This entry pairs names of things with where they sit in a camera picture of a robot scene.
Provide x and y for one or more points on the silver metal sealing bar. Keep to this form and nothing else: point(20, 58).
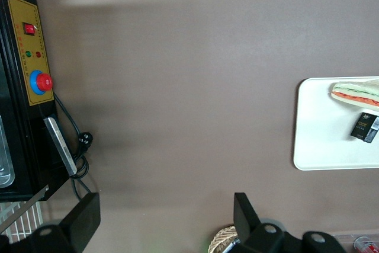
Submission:
point(60, 146)

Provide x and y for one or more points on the red emergency stop button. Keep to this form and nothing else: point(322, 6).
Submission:
point(42, 82)

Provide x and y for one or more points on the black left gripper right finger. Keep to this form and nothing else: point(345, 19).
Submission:
point(244, 214)

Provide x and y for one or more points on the black sealing machine yellow panel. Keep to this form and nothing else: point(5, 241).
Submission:
point(29, 146)

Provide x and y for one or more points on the cream plastic serving tray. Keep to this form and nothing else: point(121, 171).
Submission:
point(322, 134)

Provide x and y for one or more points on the clear acrylic bottle rack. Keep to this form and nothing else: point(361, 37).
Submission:
point(345, 239)

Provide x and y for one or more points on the wrapped triangle sandwich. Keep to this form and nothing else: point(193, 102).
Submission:
point(358, 94)

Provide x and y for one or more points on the wicker basket with foil trays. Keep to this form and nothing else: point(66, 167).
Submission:
point(220, 241)

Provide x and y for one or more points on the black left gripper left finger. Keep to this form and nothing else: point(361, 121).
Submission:
point(84, 220)

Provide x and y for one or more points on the clear plastic container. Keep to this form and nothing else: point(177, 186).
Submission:
point(5, 164)

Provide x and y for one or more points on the black gum box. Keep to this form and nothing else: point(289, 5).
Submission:
point(362, 127)

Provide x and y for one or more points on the red rocker power switch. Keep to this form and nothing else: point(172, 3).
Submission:
point(29, 28)

